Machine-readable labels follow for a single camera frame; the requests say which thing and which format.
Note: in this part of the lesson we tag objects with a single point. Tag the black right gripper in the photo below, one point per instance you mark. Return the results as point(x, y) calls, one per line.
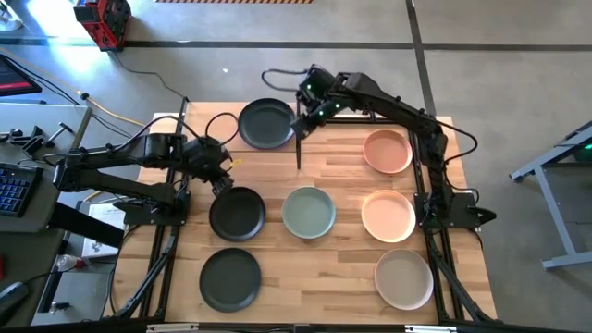
point(324, 113)

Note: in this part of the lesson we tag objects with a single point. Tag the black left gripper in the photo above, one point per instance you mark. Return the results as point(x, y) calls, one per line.
point(210, 157)

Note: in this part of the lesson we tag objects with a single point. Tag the dark charcoal plate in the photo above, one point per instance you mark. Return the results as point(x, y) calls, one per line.
point(238, 217)
point(266, 124)
point(230, 279)

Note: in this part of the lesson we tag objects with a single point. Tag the sage green plate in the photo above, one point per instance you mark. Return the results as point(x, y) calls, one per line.
point(308, 213)

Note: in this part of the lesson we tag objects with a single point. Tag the terracotta pink plate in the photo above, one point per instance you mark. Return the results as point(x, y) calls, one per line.
point(387, 151)

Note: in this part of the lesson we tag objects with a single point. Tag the pale peach plate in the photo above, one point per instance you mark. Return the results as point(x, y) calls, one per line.
point(388, 216)

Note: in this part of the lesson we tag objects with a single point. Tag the beige plate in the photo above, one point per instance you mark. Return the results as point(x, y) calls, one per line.
point(403, 279)

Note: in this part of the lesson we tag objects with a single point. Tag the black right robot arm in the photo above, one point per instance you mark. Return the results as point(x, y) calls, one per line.
point(393, 106)

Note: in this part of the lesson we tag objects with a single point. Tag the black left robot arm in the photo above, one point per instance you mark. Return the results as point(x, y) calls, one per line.
point(152, 150)

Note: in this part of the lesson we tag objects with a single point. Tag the yellow tag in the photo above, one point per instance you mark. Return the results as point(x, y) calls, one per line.
point(236, 163)

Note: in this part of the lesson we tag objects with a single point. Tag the white printed box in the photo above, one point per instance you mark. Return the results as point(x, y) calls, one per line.
point(104, 231)

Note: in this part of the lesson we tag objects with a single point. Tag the black bar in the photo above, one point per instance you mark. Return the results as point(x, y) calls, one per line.
point(88, 225)

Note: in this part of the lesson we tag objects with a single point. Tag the clear bottle red cap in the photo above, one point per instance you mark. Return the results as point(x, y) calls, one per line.
point(69, 263)

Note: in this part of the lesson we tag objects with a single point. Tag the grey desk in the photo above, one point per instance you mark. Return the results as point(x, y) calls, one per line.
point(51, 115)

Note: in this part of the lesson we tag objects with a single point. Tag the black desk clamp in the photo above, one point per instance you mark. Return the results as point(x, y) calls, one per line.
point(30, 139)

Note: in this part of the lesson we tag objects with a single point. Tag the black backlit keyboard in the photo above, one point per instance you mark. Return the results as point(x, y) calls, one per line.
point(16, 189)

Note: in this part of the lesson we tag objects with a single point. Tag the black monitor red stripe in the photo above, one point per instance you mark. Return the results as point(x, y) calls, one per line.
point(14, 76)

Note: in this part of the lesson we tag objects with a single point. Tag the black computer mouse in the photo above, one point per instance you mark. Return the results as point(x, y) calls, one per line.
point(11, 298)

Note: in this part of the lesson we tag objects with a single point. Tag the person's shoe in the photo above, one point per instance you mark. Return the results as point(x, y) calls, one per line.
point(9, 18)

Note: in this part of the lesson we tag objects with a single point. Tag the black device green light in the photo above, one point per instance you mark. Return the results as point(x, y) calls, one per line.
point(583, 151)

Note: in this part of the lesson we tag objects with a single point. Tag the black aluminium rig frame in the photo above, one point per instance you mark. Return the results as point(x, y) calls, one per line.
point(163, 296)

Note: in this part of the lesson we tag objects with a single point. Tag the black table-level camera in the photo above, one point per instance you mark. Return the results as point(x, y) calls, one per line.
point(301, 329)

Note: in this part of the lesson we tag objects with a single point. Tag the grey metal table frame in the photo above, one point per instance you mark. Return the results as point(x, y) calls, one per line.
point(550, 194)

